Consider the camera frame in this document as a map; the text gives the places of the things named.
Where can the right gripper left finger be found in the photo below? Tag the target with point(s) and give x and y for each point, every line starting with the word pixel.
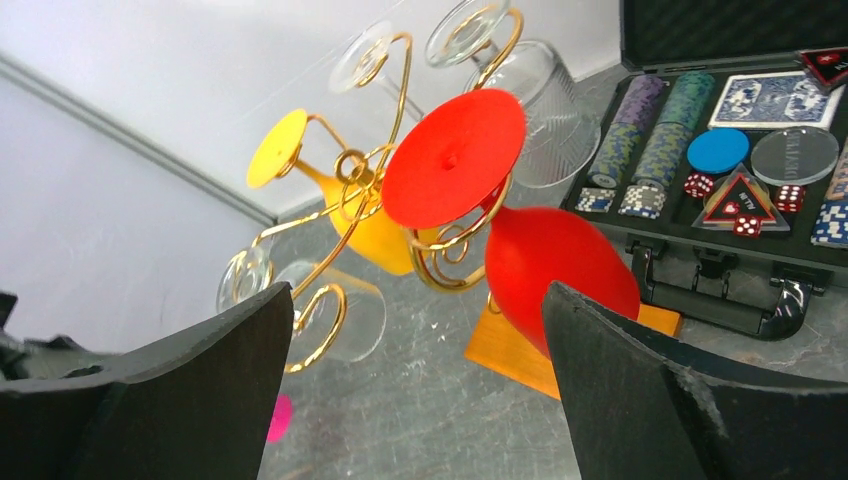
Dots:
pixel 196 404

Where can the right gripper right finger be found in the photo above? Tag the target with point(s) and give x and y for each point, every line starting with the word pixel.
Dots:
pixel 643 405

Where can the pink wine glass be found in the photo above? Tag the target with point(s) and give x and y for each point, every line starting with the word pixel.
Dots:
pixel 280 419

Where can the clear textured glass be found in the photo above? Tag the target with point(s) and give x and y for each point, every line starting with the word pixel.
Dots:
pixel 562 131

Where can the gold wire glass rack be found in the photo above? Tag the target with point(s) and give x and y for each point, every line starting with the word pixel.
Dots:
pixel 447 258

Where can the red wine glass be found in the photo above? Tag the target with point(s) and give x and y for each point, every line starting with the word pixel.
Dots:
pixel 452 161

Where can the yellow wine glass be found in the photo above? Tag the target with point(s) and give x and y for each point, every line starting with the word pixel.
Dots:
pixel 377 238

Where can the clear glass front left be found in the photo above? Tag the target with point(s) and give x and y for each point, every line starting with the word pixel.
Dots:
pixel 337 316

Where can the triangular all-in button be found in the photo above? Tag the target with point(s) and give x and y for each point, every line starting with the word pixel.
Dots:
pixel 740 193

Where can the black poker chip case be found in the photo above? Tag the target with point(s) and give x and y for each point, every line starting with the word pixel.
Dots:
pixel 679 55

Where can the blue poker chip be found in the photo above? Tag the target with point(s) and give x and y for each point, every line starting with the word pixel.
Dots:
pixel 718 150

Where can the clear dealer button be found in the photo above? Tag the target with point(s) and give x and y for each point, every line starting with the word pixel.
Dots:
pixel 795 156

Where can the blue playing card deck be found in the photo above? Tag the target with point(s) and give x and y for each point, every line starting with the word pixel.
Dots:
pixel 769 101

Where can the clear glass back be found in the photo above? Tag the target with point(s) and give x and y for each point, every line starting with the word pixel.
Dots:
pixel 364 63

